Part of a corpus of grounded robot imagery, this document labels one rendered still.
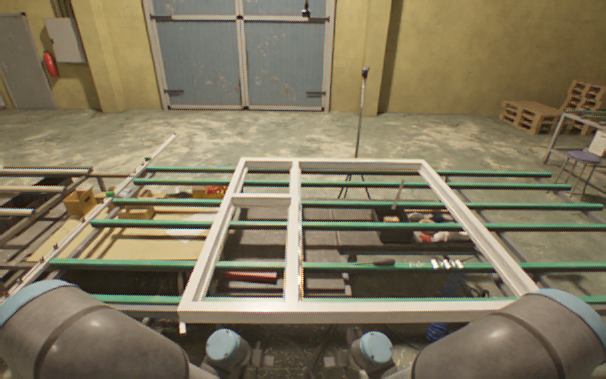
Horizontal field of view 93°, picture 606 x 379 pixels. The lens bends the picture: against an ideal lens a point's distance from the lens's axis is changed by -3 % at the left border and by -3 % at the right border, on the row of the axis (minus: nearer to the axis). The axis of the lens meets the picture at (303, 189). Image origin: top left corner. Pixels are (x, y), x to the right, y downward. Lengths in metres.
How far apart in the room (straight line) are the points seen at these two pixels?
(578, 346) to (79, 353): 0.61
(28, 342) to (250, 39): 7.10
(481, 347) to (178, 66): 7.69
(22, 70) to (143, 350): 9.54
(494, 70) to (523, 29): 0.98
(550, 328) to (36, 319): 0.65
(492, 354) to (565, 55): 9.33
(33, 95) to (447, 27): 9.91
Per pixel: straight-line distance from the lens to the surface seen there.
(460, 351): 0.47
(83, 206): 2.67
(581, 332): 0.55
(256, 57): 7.37
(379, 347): 1.00
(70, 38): 8.71
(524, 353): 0.47
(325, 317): 1.25
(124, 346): 0.46
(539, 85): 9.47
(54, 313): 0.51
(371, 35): 7.11
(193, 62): 7.71
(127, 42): 8.32
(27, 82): 9.90
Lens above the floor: 1.89
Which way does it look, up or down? 29 degrees down
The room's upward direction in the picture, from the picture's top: 1 degrees clockwise
